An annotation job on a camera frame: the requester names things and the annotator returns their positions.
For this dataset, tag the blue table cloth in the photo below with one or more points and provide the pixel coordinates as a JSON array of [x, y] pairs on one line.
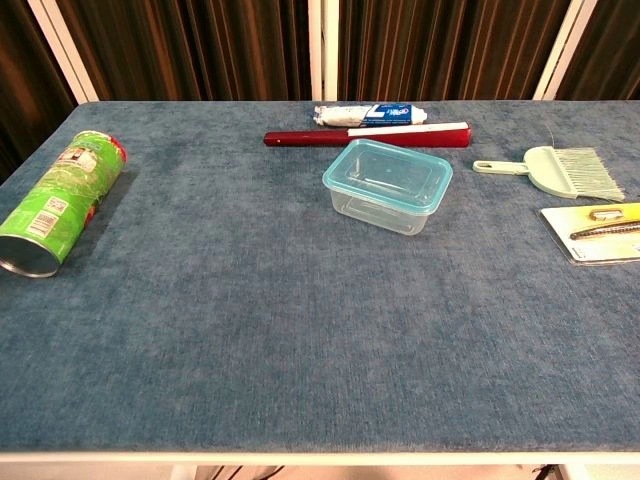
[[300, 380]]

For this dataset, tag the blue translucent plastic lid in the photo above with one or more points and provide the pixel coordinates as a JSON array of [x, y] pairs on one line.
[[335, 180]]

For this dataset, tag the blue white toothpaste tube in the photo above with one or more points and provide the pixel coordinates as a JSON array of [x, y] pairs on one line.
[[385, 114]]

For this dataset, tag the razor blister pack card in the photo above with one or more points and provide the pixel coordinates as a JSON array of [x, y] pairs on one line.
[[565, 225]]

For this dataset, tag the clear plastic food container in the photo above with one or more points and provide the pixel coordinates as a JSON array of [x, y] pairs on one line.
[[380, 221]]

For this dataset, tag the dark red chopstick box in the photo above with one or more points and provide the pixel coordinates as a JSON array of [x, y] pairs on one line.
[[300, 138]]

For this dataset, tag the mint green mini brush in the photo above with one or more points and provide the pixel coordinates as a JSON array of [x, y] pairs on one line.
[[592, 172]]

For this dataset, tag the dark brown curtain panel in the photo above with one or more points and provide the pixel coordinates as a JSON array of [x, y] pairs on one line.
[[200, 50], [25, 75], [440, 50], [610, 50]]

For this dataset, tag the mint green mini dustpan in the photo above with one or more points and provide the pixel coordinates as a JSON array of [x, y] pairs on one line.
[[542, 170]]

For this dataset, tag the white frame post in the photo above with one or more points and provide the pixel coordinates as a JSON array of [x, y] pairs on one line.
[[562, 50], [323, 50], [65, 50]]

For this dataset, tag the green chips can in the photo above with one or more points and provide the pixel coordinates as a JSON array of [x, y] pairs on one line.
[[60, 200]]

